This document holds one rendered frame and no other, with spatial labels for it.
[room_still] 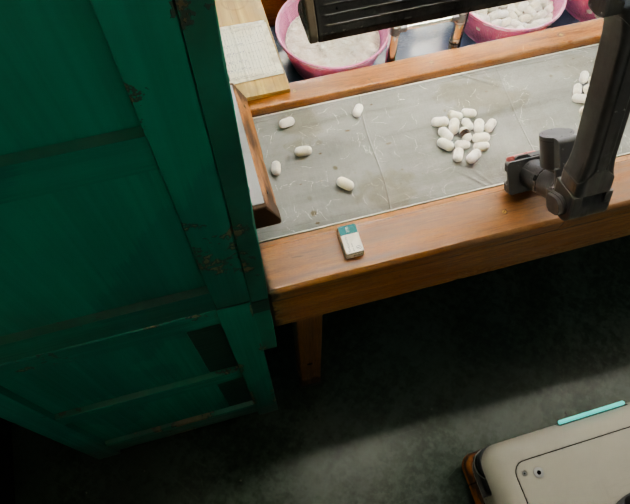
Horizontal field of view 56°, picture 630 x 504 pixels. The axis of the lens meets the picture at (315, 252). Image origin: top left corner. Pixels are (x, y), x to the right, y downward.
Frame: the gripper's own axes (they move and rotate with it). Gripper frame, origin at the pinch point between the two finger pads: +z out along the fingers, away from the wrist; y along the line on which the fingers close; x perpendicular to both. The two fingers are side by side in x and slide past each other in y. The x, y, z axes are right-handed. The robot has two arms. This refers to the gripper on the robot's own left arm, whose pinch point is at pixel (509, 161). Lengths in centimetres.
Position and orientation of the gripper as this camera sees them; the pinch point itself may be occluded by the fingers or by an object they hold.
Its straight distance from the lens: 128.2
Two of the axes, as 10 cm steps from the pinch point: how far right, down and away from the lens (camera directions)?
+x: 1.7, 8.9, 4.2
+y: -9.6, 2.4, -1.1
